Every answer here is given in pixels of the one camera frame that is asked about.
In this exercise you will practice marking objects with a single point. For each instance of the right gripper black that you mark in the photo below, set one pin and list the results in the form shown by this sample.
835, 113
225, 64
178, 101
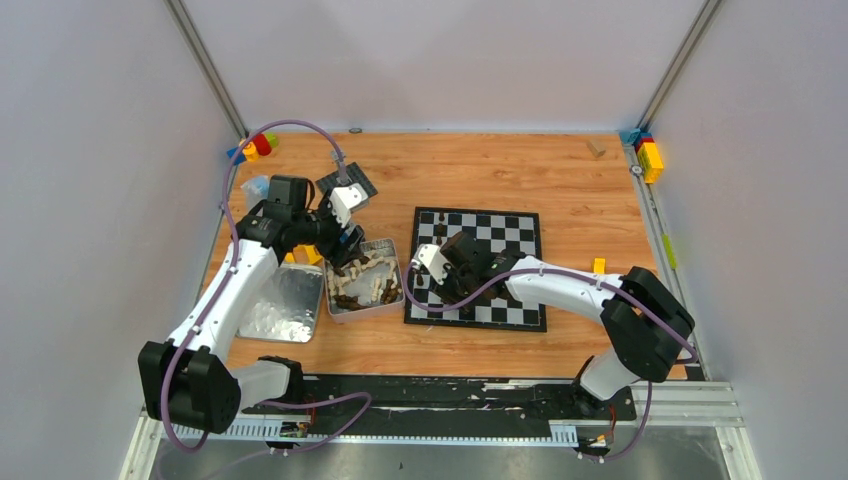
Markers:
445, 292

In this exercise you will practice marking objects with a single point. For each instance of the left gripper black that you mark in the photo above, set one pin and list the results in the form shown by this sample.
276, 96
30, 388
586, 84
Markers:
342, 240

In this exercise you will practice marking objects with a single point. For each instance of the folding chess board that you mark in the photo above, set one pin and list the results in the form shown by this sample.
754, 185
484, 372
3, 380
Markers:
495, 308

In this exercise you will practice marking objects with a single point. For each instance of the silver tin lid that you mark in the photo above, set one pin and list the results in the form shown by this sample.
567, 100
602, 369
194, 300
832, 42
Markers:
287, 306

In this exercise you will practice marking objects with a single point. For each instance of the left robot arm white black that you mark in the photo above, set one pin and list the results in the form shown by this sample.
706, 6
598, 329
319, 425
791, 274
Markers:
225, 311

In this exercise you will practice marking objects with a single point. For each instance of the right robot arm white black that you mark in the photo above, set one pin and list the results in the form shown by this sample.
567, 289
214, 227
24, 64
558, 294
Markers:
647, 326

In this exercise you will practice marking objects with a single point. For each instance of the pink tin box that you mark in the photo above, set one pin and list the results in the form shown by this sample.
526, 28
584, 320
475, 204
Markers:
367, 287

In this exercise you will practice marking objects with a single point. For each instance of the grey lego baseplate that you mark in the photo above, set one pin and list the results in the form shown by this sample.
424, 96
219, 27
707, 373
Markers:
344, 175

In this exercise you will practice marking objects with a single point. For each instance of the coloured toy blocks cluster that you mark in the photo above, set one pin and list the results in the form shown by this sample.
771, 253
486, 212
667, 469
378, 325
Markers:
262, 146

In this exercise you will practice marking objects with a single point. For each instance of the yellow plastic block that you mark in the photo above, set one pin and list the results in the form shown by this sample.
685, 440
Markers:
599, 265

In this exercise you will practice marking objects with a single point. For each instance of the small wooden block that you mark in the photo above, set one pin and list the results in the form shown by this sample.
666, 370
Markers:
596, 147

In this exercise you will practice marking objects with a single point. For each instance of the stacked coloured bricks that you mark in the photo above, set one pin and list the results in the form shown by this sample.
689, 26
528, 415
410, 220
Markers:
648, 154

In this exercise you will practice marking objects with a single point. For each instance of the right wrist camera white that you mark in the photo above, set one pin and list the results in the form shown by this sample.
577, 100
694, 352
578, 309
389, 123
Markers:
432, 259

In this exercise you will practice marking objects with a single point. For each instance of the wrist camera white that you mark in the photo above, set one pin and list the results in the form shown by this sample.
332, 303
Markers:
432, 259
346, 200

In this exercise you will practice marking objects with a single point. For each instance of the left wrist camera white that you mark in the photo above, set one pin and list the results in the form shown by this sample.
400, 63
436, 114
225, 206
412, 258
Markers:
346, 200

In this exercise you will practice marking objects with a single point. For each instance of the yellow plastic frame piece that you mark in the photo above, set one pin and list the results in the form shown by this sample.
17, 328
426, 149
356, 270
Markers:
305, 255

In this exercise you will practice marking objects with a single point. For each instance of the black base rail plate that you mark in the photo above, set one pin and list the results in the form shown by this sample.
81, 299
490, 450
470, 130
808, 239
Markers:
451, 406

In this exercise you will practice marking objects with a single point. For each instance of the aluminium frame rail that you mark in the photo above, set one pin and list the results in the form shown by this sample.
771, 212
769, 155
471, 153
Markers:
676, 407

